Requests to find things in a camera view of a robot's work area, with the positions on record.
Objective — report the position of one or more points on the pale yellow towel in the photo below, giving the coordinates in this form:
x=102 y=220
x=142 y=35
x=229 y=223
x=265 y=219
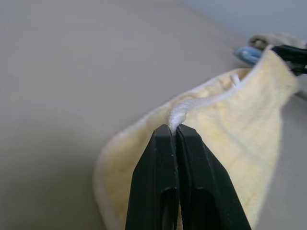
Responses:
x=251 y=134

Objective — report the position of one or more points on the blue cloth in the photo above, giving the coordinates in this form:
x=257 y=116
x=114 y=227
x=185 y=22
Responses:
x=248 y=54

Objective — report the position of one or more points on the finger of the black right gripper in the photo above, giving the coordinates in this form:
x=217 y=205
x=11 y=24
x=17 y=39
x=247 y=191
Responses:
x=291 y=56

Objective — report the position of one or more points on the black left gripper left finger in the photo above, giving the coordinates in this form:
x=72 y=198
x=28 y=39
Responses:
x=153 y=177

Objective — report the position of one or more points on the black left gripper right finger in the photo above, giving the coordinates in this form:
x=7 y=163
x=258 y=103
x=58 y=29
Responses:
x=206 y=182

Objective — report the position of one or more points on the beige cloth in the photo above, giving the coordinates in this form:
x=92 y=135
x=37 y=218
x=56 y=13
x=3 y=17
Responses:
x=271 y=39

